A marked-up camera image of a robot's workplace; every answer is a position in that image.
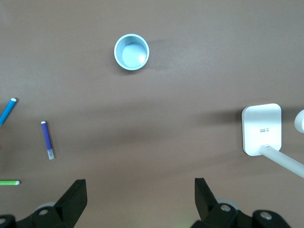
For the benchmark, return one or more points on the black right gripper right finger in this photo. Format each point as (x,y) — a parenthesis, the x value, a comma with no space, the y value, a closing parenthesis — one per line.
(209,209)

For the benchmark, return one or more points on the purple marker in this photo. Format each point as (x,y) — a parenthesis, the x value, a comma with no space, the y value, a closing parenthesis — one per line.
(47,139)

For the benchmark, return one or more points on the white desk lamp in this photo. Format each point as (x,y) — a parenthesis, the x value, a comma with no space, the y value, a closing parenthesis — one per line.
(261,128)

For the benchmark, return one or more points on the light blue mesh cup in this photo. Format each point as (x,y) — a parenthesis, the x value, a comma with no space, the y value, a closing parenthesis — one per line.
(131,53)

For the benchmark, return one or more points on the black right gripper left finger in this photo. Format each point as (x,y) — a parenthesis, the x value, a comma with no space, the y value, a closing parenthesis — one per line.
(69,204)

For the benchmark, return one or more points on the blue marker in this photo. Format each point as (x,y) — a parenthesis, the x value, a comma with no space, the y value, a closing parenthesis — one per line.
(7,110)

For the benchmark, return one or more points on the green marker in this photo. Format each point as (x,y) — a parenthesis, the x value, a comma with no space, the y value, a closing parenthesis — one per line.
(8,183)

